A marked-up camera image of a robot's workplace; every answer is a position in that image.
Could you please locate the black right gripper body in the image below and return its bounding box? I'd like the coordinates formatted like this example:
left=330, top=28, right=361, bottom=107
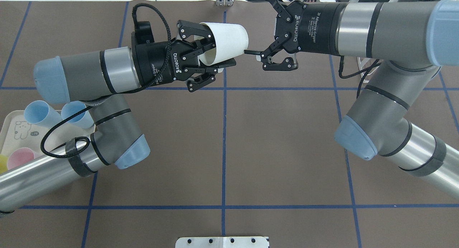
left=274, top=1, right=346, bottom=55

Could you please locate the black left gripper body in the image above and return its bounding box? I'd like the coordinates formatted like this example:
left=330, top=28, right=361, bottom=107
left=132, top=39, right=199, bottom=85

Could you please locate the white plastic cup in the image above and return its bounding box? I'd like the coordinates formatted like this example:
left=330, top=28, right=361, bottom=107
left=199, top=22, right=249, bottom=66

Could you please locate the yellow plastic cup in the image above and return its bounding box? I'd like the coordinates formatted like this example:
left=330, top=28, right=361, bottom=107
left=0, top=154, right=8, bottom=174

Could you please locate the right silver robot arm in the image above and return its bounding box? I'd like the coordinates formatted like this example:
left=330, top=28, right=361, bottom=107
left=245, top=0, right=459, bottom=198

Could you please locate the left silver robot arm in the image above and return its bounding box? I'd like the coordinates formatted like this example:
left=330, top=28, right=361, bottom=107
left=0, top=20, right=248, bottom=216

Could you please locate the blue plastic cup near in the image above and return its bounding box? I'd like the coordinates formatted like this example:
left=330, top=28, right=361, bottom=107
left=61, top=101, right=95, bottom=129

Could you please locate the blue plastic cup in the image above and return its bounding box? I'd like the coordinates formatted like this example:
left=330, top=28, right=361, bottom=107
left=24, top=100, right=62, bottom=129
left=61, top=101, right=95, bottom=129

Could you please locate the blue plastic cup far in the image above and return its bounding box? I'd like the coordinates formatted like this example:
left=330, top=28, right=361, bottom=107
left=24, top=100, right=62, bottom=129

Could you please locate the pink plastic cup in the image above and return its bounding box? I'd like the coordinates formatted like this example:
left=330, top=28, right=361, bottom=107
left=7, top=147, right=38, bottom=170

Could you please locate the cream plastic tray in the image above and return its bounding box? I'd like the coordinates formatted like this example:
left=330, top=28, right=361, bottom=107
left=0, top=110, right=96, bottom=157

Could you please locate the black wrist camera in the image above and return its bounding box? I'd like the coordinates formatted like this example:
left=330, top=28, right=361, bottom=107
left=134, top=21, right=155, bottom=44

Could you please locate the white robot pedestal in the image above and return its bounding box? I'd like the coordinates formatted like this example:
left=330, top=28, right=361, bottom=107
left=175, top=236, right=270, bottom=248

